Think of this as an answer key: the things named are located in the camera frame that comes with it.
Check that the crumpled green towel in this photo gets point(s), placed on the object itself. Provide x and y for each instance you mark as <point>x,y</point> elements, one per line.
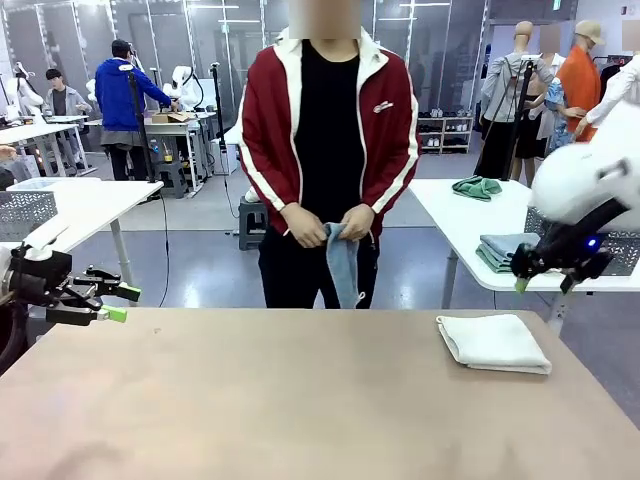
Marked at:
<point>477,189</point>

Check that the black camera tripod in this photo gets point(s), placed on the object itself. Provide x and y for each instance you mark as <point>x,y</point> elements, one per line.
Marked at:
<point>521,100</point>

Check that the mannequin in grey shirt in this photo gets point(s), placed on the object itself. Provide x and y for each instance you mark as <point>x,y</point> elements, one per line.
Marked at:
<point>505,85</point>

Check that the blue terry towel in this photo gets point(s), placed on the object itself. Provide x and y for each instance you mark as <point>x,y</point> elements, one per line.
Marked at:
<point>345,270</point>

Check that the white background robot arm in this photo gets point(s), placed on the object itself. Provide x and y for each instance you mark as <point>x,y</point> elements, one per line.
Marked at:
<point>27,97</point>
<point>187,90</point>

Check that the seated person in grey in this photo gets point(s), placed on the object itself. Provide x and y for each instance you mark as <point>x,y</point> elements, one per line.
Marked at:
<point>65,102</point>

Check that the folded grey-blue towel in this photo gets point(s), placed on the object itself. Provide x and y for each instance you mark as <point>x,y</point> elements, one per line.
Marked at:
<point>505,242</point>

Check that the person's right forearm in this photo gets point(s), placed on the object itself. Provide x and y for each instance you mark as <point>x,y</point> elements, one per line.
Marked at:
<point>265,185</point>

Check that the grey step stool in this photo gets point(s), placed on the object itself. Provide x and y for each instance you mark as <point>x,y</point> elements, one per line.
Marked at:
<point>172,180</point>

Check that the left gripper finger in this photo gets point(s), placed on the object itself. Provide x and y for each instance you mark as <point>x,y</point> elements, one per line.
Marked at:
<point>107,286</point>
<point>75,316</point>

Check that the grey plastic stool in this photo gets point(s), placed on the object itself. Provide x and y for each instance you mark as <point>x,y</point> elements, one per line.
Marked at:
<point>252,215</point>

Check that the folded green towel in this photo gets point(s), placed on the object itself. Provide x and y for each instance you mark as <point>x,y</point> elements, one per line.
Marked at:
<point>492,261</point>

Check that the cardboard box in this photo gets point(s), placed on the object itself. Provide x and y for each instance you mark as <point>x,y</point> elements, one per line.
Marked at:
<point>172,118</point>

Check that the white work table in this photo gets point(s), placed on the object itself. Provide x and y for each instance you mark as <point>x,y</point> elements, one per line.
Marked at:
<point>440,210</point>
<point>100,200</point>

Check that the grey perforated metal basket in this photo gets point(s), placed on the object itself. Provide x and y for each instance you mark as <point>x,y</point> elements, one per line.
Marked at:
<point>625,250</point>
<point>25,215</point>

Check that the white background workbench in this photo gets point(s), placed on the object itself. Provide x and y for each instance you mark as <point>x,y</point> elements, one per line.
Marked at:
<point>170,129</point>
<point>30,132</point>

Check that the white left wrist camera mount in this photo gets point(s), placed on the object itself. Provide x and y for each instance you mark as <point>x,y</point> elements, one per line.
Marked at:
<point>45,242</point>

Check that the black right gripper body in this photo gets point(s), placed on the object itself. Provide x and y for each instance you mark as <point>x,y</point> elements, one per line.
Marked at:
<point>555,260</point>

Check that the person's right hand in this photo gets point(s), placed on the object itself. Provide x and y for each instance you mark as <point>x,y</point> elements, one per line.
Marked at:
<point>306,227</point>

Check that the person in blue hoodie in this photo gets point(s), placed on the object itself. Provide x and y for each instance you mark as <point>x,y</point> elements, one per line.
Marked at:
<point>120,95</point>

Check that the black camera stand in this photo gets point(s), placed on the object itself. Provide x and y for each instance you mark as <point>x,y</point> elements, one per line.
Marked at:
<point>141,130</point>
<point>219,115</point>

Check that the person's left hand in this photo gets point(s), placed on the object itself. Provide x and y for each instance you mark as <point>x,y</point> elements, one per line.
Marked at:
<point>359,222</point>

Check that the figure in floral blue shirt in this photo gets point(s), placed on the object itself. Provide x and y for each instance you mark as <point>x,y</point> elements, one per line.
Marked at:
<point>557,100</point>

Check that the person's left forearm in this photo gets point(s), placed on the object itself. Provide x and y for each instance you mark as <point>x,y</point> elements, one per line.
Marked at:
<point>395,185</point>

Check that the person in red jacket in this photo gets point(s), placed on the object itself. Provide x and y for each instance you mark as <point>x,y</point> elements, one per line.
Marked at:
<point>330,125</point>

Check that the pale whitish terry towel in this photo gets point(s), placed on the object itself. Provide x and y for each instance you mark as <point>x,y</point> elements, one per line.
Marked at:
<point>492,342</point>

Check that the white shoe shelf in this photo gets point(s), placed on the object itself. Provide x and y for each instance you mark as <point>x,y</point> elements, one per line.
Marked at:
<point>445,135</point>

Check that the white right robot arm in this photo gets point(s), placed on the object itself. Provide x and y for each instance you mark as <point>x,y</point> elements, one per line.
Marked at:
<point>575,180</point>

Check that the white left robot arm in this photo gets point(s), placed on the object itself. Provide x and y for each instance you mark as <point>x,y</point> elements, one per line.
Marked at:
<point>4,272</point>

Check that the mannequin in orange jacket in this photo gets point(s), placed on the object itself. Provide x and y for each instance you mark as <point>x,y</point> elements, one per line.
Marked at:
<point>580,85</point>

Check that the mannequin in white shirt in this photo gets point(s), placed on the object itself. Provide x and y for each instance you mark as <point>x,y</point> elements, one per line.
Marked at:
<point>622,85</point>

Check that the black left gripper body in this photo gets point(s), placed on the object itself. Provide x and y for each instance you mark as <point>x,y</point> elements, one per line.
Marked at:
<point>40,277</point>

